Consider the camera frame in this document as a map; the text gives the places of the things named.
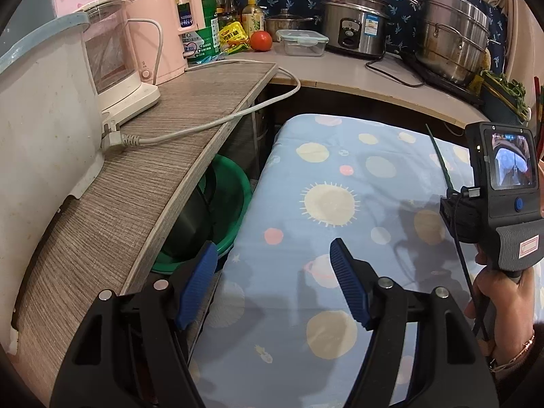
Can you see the blue planet-print blanket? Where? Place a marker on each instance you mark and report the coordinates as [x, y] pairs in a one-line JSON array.
[[340, 263]]

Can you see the blue bowl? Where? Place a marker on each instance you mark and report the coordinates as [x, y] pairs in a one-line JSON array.
[[499, 106]]

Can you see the small lidded steel pot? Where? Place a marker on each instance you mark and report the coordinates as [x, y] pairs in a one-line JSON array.
[[287, 23]]

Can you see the steel rice cooker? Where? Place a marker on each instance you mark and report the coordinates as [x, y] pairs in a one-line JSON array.
[[355, 25]]

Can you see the black induction cooker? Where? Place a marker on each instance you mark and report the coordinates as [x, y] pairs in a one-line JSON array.
[[442, 85]]

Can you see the grey wood-grain counter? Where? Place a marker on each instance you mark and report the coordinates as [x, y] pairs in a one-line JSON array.
[[140, 178]]

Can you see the pink electric kettle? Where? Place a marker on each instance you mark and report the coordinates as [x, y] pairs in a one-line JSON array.
[[157, 21]]

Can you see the leafy greens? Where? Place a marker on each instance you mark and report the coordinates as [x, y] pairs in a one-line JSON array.
[[508, 87]]

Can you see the green plastic basin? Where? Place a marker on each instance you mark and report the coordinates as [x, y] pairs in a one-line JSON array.
[[236, 204]]

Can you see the large steel steamer pot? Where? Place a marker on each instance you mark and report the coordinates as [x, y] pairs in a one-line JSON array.
[[450, 38]]

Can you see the yellow snack packet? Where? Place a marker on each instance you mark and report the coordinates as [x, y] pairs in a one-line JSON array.
[[233, 36]]

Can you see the white dish storage box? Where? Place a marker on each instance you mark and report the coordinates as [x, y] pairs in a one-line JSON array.
[[42, 136]]

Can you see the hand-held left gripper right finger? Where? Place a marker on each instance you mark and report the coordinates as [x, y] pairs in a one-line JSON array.
[[350, 284]]

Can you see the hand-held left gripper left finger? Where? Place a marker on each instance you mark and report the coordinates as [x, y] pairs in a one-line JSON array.
[[197, 284]]

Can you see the green tin can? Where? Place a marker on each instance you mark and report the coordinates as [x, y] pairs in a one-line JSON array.
[[208, 29]]

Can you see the red tomato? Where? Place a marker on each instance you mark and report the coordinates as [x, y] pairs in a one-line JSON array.
[[261, 41]]

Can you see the glass food container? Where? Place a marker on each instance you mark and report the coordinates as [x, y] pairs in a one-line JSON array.
[[301, 43]]

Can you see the person's right forearm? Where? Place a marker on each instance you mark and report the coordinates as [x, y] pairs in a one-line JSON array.
[[531, 361]]

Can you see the person's right hand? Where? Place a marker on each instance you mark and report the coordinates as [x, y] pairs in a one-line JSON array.
[[512, 310]]

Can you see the beige counter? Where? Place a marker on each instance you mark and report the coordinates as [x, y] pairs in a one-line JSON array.
[[361, 80]]

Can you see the yellow oil bottle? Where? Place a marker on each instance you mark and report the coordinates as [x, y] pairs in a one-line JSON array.
[[253, 17]]

